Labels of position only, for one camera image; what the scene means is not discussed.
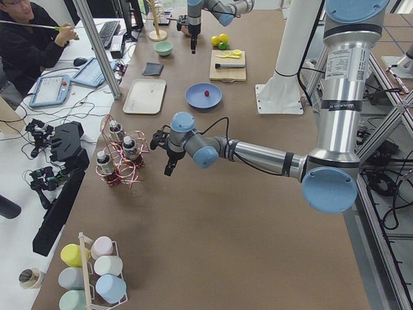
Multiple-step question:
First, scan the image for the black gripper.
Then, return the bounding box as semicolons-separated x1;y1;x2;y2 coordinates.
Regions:
164;147;186;176
186;15;201;54

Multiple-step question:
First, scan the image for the blue plate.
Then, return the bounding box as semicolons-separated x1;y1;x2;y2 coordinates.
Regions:
185;83;223;109

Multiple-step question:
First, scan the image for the whole yellow lemon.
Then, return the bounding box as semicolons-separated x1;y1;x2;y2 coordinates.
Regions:
210;36;221;47

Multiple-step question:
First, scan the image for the green lime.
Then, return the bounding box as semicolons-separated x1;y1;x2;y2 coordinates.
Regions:
218;42;228;50

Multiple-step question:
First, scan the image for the green ceramic bowl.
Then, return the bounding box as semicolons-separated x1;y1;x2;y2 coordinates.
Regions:
154;41;174;56

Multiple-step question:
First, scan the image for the wooden cup tree stand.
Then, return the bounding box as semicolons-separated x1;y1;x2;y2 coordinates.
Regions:
145;0;168;42

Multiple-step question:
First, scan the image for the steel muddler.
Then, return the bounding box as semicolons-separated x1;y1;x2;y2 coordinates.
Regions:
214;63;246;69

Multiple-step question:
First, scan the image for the tea bottle middle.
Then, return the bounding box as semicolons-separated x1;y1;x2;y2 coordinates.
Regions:
122;136;143;168

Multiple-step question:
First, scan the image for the tea bottle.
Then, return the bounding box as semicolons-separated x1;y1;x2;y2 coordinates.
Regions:
109;119;125;144
122;136;143;168
96;150;119;186

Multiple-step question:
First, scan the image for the yellow plastic knife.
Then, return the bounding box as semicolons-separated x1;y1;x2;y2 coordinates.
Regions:
215;53;241;59

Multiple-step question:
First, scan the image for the grey folded cloth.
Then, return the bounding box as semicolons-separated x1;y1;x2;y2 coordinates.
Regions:
142;62;164;76

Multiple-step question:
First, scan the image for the wooden cutting board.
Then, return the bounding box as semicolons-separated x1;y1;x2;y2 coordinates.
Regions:
209;49;247;82

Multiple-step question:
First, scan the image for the tea bottle rear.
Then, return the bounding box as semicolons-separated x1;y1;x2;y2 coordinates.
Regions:
109;119;125;144

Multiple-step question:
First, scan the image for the cream rabbit tray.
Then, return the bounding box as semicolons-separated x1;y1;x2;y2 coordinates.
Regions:
123;79;166;115

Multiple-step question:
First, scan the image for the tea bottle front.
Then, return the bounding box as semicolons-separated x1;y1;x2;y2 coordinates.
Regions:
96;150;119;186

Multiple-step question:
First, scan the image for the black keyboard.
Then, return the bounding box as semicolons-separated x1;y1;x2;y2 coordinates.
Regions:
98;21;120;50

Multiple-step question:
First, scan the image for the blue teach pendant far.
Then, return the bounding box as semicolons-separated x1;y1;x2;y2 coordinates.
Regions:
70;57;106;88

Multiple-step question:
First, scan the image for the blue teach pendant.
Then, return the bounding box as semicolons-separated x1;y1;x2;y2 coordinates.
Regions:
70;57;106;88
29;74;70;108

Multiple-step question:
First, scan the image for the pink cup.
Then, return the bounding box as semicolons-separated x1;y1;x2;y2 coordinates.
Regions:
90;236;113;260

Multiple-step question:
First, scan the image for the black computer mouse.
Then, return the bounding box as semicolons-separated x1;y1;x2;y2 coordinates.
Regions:
73;57;88;67

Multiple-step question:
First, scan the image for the cream cup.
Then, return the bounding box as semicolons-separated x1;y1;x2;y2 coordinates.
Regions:
94;256;123;276

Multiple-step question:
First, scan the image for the blue teach pendant near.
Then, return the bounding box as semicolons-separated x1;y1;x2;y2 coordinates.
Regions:
29;74;70;108

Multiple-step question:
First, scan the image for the yellow cup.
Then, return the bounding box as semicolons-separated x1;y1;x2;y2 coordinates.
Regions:
60;243;82;267

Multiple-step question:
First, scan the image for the white cup rack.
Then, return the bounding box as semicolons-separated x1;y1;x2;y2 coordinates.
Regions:
78;232;128;309

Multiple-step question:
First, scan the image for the blue cup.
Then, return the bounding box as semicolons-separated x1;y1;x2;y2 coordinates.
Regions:
96;274;126;304

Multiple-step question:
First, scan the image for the grey cup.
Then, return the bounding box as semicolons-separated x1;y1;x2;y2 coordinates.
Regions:
58;267;84;290

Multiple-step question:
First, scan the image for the person in black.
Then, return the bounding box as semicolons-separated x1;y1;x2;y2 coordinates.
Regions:
1;1;78;96

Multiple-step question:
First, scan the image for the mint cup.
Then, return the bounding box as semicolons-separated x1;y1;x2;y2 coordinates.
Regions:
59;290;86;310

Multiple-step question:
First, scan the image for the tape roll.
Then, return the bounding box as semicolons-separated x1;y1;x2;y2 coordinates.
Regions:
18;268;46;289

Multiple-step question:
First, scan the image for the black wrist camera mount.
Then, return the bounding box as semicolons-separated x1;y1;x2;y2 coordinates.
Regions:
150;127;170;150

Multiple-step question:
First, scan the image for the copper wire bottle rack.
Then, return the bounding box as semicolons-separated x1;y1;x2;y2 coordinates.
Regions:
96;114;149;196

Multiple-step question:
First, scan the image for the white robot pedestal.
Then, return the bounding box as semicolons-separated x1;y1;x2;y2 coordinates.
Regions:
256;0;324;115

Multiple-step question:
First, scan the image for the aluminium frame post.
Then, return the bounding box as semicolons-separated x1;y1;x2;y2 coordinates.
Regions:
73;0;121;99

